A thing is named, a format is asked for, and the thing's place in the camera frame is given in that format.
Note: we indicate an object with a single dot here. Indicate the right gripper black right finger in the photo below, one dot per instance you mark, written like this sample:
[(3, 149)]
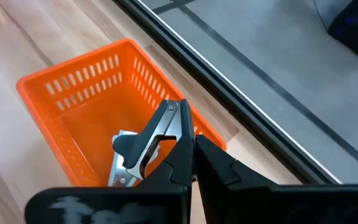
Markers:
[(228, 199)]

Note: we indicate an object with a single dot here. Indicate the black computer tower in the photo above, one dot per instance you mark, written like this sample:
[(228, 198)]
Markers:
[(356, 28)]

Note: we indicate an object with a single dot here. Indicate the orange plastic basket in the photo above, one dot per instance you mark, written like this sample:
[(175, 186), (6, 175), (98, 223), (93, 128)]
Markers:
[(92, 124)]

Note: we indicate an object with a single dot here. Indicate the black aluminium table frame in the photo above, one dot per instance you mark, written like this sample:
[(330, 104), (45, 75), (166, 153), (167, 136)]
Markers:
[(225, 90)]

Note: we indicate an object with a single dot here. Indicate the black staple remover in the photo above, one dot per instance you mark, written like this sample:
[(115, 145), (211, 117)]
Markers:
[(135, 146)]

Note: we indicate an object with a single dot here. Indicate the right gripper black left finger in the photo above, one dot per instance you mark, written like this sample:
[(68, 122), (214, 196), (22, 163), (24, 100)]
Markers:
[(166, 202)]

